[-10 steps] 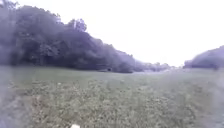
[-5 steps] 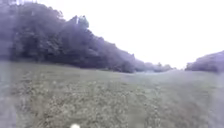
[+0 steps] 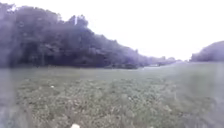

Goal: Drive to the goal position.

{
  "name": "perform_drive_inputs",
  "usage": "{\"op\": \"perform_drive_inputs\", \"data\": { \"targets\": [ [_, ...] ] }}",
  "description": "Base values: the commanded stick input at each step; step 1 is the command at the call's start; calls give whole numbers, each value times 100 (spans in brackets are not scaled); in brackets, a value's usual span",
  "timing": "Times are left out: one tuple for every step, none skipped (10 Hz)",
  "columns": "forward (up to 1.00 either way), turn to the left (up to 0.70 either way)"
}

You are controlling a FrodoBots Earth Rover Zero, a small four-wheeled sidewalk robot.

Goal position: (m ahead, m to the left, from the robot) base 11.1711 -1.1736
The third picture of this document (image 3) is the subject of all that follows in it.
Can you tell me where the green grass field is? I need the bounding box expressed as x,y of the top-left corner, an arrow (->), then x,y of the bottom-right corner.
0,60 -> 224,128

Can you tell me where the wood of dark trees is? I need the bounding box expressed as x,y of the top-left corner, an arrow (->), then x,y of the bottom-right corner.
0,2 -> 181,70

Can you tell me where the distant clump of trees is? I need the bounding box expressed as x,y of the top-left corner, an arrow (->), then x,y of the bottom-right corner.
189,40 -> 224,63

